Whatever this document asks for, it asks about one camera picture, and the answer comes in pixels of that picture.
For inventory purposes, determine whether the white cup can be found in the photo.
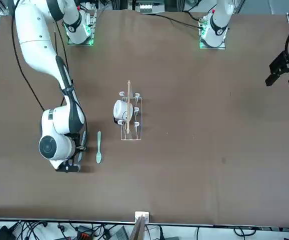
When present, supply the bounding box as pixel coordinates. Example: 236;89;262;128
112;99;133;123

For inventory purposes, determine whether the large black power adapter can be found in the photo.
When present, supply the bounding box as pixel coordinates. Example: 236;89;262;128
0;224;19;240

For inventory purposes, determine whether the green plastic spoon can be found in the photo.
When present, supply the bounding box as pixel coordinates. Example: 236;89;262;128
95;131;104;165

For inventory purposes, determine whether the black cable on table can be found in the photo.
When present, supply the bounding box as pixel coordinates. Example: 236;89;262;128
155;12;203;30

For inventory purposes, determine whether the aluminium table edge rail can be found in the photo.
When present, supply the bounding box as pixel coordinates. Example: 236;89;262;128
0;216;289;229

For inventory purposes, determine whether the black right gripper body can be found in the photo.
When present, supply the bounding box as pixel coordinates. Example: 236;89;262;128
68;132;82;165

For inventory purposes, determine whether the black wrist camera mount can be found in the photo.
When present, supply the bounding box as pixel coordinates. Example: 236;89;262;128
55;161;82;174

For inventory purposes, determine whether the white power strip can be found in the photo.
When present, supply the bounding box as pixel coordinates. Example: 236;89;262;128
137;0;166;14

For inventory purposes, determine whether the aluminium upright post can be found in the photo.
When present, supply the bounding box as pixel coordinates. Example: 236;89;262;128
128;211;151;240

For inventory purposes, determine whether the black orange power strip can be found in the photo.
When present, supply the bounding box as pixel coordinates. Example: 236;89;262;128
76;225;96;240

